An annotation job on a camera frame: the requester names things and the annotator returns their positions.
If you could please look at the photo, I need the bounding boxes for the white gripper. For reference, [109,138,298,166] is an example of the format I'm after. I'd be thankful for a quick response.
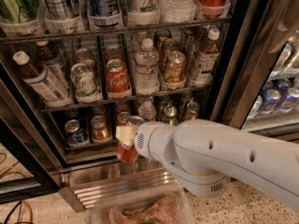
[116,121,170,160]

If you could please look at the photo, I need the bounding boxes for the red coke can front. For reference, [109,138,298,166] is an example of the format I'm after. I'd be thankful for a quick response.
[116,116,145,163]

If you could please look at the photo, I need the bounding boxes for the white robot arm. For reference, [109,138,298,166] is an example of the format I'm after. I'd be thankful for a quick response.
[116,119,299,211]

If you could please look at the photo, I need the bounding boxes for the red can bottom front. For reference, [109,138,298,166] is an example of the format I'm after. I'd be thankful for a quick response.
[117,112,131,126]

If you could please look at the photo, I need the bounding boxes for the gold can bottom left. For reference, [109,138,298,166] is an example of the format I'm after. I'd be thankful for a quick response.
[91,116,111,142]

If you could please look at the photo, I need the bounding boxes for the water bottle bottom shelf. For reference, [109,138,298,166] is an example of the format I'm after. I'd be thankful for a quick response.
[138,101,157,121]

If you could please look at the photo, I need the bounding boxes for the water bottle shelf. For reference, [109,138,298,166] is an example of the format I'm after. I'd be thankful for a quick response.
[157,0,196,23]
[138,101,157,121]

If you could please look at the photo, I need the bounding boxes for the green can bottom shelf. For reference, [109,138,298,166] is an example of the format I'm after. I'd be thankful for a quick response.
[162,105,178,126]

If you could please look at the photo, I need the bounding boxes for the blue pepsi can bottom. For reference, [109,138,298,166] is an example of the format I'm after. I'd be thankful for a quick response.
[64,119,90,147]

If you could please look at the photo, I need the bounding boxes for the fridge bottom vent grille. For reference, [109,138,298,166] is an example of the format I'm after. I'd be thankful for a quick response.
[59,158,175,212]

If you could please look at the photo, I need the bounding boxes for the gold can bottom right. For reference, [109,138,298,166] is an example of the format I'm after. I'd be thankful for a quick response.
[183,102,200,120]

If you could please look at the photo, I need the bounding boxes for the green white soda can front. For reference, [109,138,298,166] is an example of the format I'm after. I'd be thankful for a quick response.
[71,63,99,98]

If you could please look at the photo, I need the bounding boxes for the green white soda can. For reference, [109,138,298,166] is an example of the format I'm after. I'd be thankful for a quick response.
[75,48,95,70]
[71,63,99,98]

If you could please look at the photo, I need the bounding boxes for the gold soda can front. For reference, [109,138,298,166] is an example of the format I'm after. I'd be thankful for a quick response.
[163,51,186,84]

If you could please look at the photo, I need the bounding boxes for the gold soda can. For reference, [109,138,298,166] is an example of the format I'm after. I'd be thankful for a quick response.
[155,29,172,50]
[163,51,186,84]
[161,38,179,70]

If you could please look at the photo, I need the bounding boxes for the red coke can rear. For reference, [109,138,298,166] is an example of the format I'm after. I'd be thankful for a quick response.
[105,46,124,62]

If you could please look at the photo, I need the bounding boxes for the green white soda can rear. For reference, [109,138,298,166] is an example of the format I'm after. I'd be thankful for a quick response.
[75,48,95,70]

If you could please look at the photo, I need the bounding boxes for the gold soda can rear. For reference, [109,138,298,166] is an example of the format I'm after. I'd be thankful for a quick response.
[155,29,172,50]

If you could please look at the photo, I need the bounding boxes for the blue can top shelf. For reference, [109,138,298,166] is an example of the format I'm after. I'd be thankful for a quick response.
[88,0,121,30]

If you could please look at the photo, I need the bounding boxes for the water bottle top shelf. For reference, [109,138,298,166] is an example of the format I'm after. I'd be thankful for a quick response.
[157,0,196,23]

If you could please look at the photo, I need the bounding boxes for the silver can top shelf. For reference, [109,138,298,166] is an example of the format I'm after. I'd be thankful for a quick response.
[44,0,79,21]

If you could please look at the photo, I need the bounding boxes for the green can top left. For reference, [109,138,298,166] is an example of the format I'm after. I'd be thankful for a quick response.
[0,0,39,24]

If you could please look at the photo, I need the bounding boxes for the clear water bottle front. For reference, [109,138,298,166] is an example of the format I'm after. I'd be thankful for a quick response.
[135,38,159,95]

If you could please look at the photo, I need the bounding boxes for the clear water bottle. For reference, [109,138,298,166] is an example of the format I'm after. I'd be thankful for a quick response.
[135,38,159,95]
[131,32,150,52]

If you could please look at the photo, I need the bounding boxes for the clear plastic container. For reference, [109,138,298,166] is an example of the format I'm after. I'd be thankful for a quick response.
[92,183,195,224]

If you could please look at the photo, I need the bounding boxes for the clear water bottle rear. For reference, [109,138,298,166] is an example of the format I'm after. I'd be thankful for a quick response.
[131,32,150,52]

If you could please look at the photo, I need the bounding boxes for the tea bottle front left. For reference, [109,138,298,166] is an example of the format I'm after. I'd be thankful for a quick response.
[13,50,69,102]

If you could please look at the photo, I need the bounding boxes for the tea bottle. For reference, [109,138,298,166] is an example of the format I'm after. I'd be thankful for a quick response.
[36,41,69,89]
[13,50,69,102]
[191,28,220,82]

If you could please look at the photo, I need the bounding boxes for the tea bottle rear left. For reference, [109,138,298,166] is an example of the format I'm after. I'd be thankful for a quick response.
[36,41,69,89]

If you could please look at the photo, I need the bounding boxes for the tea bottle right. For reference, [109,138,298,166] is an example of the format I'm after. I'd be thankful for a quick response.
[191,28,220,82]

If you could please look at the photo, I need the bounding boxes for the orange and black cables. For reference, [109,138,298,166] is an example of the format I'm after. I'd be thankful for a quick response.
[2,200,34,224]

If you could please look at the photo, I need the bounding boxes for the stainless fridge door frame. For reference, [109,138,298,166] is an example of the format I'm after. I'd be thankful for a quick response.
[203,0,299,128]

